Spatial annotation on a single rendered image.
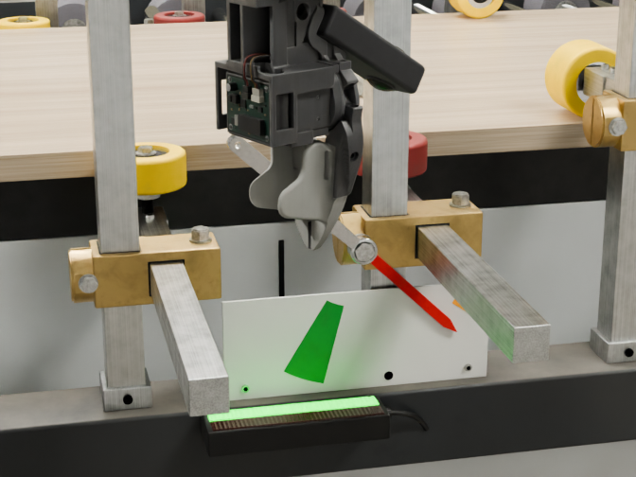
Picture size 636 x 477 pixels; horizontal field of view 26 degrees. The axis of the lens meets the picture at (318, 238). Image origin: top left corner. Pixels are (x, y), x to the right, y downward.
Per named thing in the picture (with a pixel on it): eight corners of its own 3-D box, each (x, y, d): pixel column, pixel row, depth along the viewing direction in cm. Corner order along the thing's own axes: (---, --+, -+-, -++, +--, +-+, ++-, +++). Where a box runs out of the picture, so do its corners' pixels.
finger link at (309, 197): (264, 260, 105) (262, 143, 102) (325, 244, 108) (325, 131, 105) (289, 271, 103) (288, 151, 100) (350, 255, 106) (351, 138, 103)
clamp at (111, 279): (222, 301, 126) (221, 249, 124) (73, 313, 123) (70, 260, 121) (213, 278, 132) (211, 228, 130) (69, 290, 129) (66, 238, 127)
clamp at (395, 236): (482, 262, 131) (484, 211, 129) (344, 273, 128) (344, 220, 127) (463, 243, 136) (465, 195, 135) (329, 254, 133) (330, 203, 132)
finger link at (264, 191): (240, 250, 107) (238, 134, 104) (300, 235, 111) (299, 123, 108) (264, 260, 105) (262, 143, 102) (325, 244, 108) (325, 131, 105)
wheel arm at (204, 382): (233, 423, 102) (232, 370, 100) (186, 428, 101) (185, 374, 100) (164, 240, 142) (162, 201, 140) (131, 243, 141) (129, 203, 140)
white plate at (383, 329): (487, 378, 135) (491, 281, 132) (224, 402, 129) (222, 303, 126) (485, 375, 135) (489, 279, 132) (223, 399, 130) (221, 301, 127)
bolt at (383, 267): (471, 328, 131) (364, 234, 125) (453, 347, 131) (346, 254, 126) (465, 321, 133) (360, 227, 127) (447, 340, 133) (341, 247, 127)
